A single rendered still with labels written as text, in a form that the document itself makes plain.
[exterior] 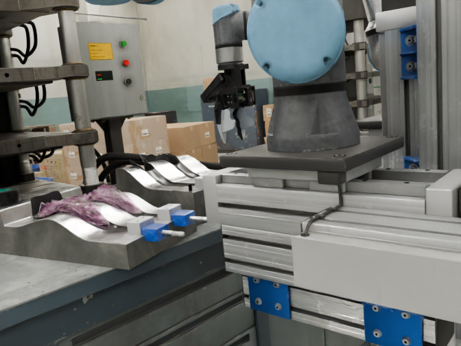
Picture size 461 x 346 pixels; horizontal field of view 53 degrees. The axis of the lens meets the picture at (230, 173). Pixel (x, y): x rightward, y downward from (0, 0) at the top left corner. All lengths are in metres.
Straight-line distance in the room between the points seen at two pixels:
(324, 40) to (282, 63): 0.05
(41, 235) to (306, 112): 0.69
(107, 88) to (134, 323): 1.17
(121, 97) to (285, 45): 1.57
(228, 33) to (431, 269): 0.89
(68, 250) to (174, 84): 8.94
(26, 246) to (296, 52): 0.83
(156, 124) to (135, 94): 3.22
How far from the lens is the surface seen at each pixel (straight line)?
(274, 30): 0.58
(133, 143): 5.09
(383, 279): 0.57
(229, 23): 1.27
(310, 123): 0.71
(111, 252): 1.00
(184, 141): 5.84
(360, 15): 5.02
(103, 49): 2.08
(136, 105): 2.14
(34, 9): 1.92
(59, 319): 1.05
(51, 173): 6.61
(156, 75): 10.29
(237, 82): 1.26
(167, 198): 1.30
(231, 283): 1.34
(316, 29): 0.57
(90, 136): 1.85
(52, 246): 1.13
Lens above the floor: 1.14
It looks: 10 degrees down
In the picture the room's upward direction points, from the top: 5 degrees counter-clockwise
